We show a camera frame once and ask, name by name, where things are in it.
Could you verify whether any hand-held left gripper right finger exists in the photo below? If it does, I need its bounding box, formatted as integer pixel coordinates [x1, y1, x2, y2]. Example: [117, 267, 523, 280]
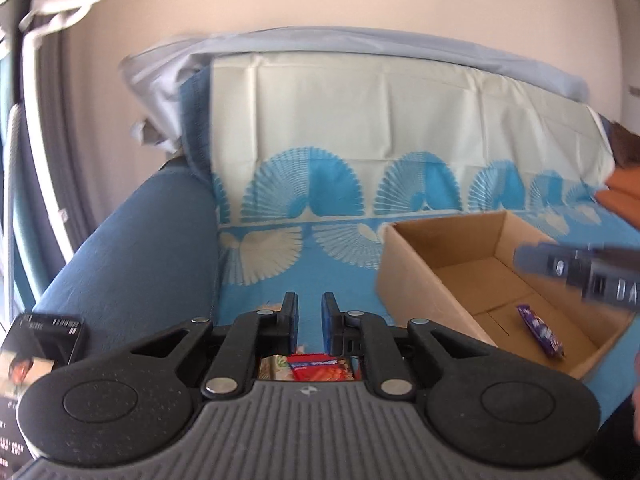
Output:
[321, 291, 496, 402]

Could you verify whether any dark photo book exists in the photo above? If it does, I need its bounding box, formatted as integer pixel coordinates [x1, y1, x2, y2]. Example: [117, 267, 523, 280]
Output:
[0, 312, 84, 472]

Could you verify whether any red snack packet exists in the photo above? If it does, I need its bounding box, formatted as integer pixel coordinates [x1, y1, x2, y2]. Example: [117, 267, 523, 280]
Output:
[286, 353, 362, 384]

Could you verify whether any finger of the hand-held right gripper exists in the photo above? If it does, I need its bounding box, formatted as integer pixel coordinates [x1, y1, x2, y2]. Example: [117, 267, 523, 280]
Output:
[514, 241, 588, 291]

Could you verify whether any beige snack packet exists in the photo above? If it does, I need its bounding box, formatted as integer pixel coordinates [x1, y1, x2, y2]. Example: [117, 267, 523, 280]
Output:
[257, 355, 291, 382]

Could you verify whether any cardboard box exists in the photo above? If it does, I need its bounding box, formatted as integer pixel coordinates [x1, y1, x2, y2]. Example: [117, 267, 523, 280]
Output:
[376, 210, 637, 380]

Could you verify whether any blue white printed blanket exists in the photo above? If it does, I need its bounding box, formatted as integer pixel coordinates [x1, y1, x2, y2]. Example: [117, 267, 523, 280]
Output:
[177, 52, 640, 411]

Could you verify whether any orange cushion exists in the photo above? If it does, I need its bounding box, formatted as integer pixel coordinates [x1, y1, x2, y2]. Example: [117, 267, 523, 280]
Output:
[597, 164, 640, 233]

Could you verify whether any blue sofa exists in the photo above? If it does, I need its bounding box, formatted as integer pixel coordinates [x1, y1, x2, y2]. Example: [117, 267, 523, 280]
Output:
[32, 67, 222, 362]

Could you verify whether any brown cushion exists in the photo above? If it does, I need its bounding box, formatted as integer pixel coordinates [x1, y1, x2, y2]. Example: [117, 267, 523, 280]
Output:
[607, 121, 640, 168]

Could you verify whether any purple snack packet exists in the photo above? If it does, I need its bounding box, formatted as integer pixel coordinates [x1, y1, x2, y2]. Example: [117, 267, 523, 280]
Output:
[516, 304, 567, 359]

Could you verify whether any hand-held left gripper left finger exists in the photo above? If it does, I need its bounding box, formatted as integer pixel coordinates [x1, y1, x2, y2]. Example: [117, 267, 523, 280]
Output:
[127, 291, 300, 399]

